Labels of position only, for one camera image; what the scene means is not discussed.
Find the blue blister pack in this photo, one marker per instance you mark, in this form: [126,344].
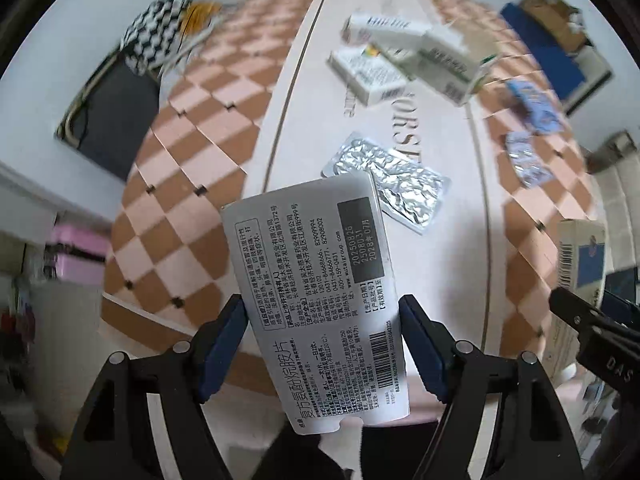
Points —
[532,105]

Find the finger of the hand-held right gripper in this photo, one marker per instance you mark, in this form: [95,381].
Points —
[575,312]
[622,305]

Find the cardboard box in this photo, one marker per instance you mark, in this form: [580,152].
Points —
[550,15]

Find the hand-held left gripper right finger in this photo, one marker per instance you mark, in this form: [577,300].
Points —
[425,352]

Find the yellow cloth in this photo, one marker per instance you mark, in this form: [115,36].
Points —
[202,17]

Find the black white checkered cloth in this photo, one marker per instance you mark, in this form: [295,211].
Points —
[150,30]

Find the white box blue label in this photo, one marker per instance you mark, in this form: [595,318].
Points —
[580,255]

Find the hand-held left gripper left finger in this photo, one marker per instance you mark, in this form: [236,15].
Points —
[222,352]

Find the person's dark pants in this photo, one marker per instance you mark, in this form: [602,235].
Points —
[390,452]

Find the white medicine box blue print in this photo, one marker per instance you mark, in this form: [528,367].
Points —
[380,25]

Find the pink suitcase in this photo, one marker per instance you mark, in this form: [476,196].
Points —
[80,255]

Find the white green medicine box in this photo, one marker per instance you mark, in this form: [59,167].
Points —
[440,67]

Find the blue board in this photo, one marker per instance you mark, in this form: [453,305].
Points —
[545,55]

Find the grey printed medicine box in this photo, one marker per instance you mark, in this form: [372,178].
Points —
[310,280]

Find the table with diamond-pattern cloth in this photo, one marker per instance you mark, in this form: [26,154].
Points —
[310,110]

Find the large silver blister pack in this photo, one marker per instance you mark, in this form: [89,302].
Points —
[400,185]

